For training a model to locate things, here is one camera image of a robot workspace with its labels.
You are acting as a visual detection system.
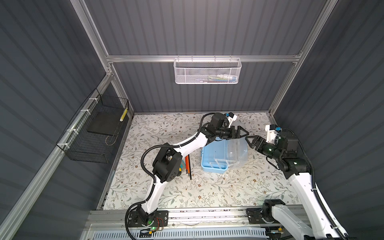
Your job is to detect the black wire basket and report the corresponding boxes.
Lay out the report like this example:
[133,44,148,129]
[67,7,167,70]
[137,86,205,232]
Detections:
[57,89,130,164]

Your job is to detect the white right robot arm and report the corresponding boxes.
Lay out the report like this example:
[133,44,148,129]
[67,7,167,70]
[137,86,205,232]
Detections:
[246,129,350,240]

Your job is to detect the black hex key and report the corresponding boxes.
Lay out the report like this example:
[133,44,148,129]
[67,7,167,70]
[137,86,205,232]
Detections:
[186,155,192,180]

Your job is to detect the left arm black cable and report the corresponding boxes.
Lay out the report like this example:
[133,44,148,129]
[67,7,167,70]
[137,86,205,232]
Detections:
[124,112,217,240]

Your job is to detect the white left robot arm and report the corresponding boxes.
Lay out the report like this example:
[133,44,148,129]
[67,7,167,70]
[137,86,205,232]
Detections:
[134,112,249,217]

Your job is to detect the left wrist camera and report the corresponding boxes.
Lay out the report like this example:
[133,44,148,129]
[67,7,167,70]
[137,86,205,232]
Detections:
[226,112,238,126]

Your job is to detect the blue plastic tool box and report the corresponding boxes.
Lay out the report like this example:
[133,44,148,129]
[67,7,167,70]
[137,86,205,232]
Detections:
[201,138,248,174]

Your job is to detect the yellow marker in basket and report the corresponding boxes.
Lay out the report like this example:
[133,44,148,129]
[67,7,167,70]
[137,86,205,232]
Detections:
[120,108,128,122]

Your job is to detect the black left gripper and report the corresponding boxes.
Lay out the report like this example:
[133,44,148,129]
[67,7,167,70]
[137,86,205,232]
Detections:
[214,125,248,139]

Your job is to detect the black pad in basket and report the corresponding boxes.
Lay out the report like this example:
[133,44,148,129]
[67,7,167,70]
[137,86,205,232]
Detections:
[87,112,123,136]

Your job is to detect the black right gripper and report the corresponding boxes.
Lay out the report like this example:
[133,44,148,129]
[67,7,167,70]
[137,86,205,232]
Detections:
[245,135,282,161]

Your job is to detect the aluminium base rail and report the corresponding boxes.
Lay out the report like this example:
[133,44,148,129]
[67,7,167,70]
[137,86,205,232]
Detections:
[80,205,331,240]

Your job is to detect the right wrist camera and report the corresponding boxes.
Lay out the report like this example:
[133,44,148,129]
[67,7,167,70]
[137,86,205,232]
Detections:
[265,124,282,145]

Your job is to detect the red hex key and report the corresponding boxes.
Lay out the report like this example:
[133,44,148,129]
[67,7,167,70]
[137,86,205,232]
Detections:
[185,156,190,174]

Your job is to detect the teal handled tool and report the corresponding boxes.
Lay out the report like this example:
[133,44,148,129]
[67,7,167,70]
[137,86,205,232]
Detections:
[180,160,187,172]

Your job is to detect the white wire mesh basket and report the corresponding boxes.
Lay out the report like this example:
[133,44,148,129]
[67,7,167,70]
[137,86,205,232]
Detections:
[173,58,242,85]

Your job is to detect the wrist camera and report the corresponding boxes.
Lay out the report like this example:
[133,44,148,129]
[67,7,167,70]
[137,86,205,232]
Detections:
[265,124,282,145]
[226,112,238,126]

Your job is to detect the orange hex key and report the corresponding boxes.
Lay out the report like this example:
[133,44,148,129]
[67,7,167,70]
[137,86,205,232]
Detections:
[185,155,191,175]

